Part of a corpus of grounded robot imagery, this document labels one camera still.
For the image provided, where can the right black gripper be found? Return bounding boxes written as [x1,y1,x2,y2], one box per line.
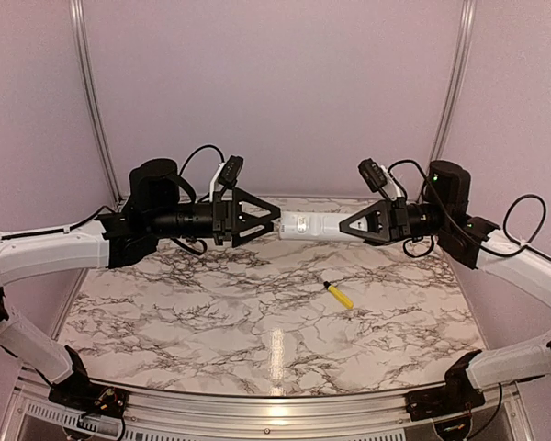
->
[337,196,450,246]

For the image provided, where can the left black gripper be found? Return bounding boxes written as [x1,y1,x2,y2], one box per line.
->
[147,185,282,247]

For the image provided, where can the white remote control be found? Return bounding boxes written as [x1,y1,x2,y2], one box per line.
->
[278,211,362,243]

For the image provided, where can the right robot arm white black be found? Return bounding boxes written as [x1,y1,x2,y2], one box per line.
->
[339,159,551,420]

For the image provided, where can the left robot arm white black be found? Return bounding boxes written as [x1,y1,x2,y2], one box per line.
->
[0,156,281,409]

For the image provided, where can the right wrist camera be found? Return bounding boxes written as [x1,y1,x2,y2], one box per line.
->
[358,158,407,201]

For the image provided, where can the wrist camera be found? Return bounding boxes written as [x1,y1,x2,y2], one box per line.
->
[208,155,244,202]
[358,158,407,201]

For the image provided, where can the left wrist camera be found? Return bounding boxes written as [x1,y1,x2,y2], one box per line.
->
[208,155,244,202]

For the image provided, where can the yellow handled screwdriver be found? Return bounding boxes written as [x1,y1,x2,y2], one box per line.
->
[323,281,354,310]

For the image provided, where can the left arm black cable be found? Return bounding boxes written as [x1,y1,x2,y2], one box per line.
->
[178,144,226,178]

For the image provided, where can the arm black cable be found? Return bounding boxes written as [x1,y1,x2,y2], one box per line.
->
[178,144,226,178]
[502,194,548,249]

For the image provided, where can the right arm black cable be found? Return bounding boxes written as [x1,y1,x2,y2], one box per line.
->
[502,194,548,249]

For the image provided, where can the right aluminium frame post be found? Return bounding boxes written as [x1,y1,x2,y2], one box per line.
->
[429,0,477,161]

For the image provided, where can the aluminium frame post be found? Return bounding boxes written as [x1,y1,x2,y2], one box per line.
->
[69,0,122,205]
[429,0,477,161]

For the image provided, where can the front aluminium rail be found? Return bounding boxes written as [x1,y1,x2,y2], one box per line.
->
[0,369,534,440]

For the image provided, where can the left aluminium frame post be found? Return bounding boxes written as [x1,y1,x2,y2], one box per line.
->
[69,0,122,205]

